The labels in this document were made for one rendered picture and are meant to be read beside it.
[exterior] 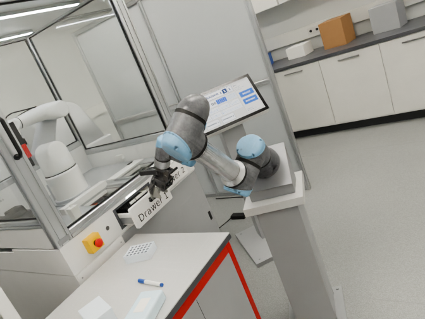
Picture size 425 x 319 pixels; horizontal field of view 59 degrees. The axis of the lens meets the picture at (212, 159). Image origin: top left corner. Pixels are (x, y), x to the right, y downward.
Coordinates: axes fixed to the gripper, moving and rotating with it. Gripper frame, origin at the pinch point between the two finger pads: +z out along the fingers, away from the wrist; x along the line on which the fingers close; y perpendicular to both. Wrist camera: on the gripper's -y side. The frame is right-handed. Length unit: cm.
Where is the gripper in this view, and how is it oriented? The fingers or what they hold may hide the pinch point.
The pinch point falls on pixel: (154, 195)
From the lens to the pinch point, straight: 190.7
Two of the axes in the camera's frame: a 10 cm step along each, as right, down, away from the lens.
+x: 4.8, -4.5, 7.6
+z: -1.7, 8.0, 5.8
